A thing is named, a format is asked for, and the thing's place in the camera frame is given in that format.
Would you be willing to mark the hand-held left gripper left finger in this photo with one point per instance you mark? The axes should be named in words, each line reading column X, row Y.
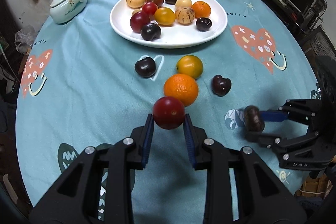
column 148, row 140

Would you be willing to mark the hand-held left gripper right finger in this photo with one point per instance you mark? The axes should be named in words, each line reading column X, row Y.
column 189, row 140

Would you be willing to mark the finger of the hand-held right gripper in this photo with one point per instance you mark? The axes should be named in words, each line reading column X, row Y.
column 262, row 139
column 273, row 116

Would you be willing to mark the large brown purple fruit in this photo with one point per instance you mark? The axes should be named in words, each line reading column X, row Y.
column 253, row 119

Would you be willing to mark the red cherry tomato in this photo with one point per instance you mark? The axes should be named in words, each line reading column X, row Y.
column 168, row 113
column 149, row 8

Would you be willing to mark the white plate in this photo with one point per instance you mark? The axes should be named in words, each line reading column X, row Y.
column 178, row 37

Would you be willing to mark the dark cherry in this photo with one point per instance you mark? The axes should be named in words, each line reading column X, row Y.
column 151, row 32
column 221, row 85
column 204, row 24
column 145, row 67

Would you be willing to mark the red plum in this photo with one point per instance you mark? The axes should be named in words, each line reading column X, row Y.
column 139, row 21

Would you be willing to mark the striped yellow pepino melon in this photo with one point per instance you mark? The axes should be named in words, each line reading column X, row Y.
column 184, row 16

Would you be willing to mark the orange tomato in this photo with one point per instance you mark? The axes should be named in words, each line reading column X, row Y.
column 164, row 16

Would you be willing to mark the small yellow longan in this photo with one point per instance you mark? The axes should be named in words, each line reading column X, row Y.
column 135, row 12

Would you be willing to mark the orange mandarin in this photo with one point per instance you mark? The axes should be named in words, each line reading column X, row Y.
column 201, row 9
column 181, row 87

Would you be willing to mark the cream round fruit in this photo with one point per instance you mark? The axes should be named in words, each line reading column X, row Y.
column 183, row 2

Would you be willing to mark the tan pastry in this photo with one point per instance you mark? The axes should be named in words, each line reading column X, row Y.
column 135, row 0

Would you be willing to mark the cardboard box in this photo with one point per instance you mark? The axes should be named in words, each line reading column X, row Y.
column 313, row 186

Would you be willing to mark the yellow green tangerine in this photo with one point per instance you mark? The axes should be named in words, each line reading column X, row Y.
column 190, row 66

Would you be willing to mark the blue printed tablecloth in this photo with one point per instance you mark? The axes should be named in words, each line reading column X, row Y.
column 92, row 69

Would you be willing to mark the black desk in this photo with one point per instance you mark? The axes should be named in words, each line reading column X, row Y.
column 294, row 19

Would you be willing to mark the pale green lidded ceramic jar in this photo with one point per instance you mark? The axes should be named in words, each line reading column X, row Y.
column 67, row 5

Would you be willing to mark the clear plastic bag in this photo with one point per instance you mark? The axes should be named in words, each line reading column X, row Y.
column 23, row 37

